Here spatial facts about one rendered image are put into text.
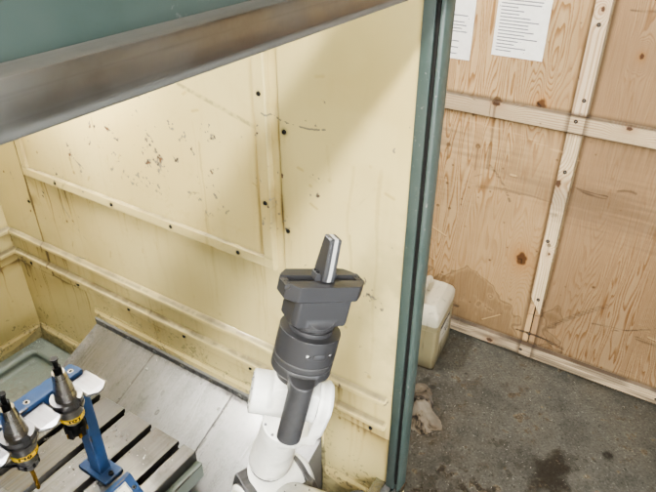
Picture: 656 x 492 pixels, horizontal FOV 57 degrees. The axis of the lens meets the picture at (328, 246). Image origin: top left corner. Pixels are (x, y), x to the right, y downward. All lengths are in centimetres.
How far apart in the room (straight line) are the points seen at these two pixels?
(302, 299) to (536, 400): 240
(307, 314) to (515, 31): 203
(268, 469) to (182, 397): 86
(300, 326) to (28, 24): 52
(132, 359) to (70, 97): 163
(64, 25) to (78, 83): 5
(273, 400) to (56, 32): 59
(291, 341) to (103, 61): 50
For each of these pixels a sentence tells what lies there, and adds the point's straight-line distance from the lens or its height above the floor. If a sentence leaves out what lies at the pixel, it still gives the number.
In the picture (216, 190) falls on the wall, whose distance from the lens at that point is 141.
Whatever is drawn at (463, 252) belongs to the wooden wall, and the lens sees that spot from 312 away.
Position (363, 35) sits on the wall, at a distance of 107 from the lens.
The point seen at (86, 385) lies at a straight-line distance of 140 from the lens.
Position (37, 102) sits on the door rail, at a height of 201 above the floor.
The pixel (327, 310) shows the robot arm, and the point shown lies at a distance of 82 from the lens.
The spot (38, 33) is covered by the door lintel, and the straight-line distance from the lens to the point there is 45.
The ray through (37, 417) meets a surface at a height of 122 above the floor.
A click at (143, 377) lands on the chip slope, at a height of 82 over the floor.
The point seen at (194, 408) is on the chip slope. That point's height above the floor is 82.
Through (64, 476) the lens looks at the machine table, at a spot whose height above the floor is 90.
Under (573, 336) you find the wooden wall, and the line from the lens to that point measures 317.
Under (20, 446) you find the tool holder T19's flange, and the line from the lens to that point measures 132.
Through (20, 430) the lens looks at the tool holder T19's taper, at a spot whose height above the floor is 124.
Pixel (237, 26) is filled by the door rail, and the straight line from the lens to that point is 53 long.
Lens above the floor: 214
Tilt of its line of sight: 32 degrees down
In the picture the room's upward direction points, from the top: straight up
